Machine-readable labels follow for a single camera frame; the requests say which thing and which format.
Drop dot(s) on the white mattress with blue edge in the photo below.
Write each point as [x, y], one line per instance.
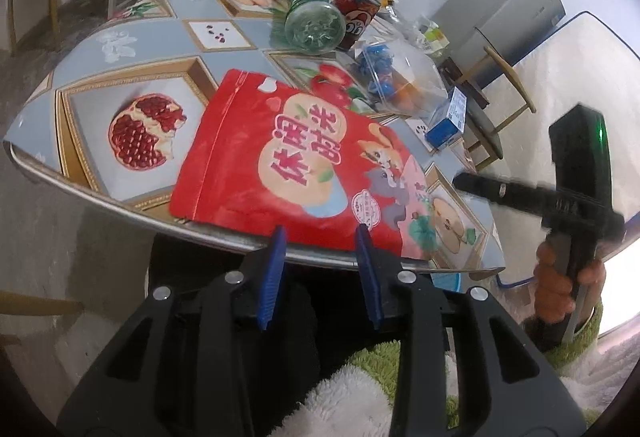
[590, 62]

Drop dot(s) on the red snack bag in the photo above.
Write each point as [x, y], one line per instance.
[250, 157]

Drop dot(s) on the silver refrigerator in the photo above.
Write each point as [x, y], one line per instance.
[505, 2]

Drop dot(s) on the clear plastic container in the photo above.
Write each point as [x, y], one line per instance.
[405, 77]

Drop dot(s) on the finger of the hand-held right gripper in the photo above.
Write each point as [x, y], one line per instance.
[495, 191]

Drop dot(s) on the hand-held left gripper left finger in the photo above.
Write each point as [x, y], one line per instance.
[272, 277]

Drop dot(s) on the dark brown wooden stool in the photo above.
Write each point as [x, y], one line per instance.
[460, 72]

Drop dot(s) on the green white package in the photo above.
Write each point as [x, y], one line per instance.
[434, 37]

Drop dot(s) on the person's right forearm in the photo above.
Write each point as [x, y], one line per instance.
[585, 347]

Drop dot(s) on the table with fruit-pattern cloth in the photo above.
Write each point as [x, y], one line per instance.
[150, 47]

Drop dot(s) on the person's right hand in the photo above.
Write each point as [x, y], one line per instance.
[550, 292]

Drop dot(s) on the blue toothpaste box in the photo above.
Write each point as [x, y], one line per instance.
[450, 117]

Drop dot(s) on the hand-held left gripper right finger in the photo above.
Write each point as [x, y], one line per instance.
[367, 277]

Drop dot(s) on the green plastic bottle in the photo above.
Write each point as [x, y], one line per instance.
[310, 24]

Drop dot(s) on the blue plastic wastebasket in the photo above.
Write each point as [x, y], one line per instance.
[447, 282]

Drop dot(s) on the green white fleece garment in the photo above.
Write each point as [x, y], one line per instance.
[345, 397]

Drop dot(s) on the red drink can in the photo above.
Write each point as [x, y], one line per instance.
[355, 12]

